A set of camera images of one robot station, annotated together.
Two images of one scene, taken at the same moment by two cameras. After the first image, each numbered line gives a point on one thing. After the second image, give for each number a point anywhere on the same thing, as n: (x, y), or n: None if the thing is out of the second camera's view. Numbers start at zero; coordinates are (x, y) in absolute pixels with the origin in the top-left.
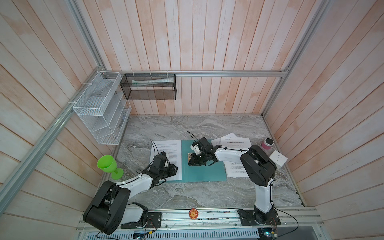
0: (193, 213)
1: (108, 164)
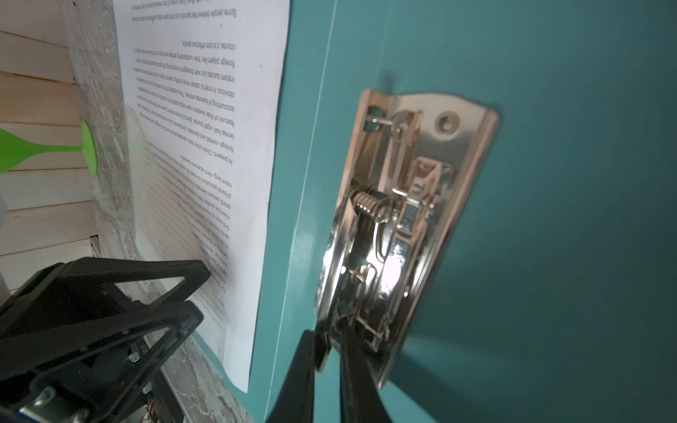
0: None
1: (13, 150)
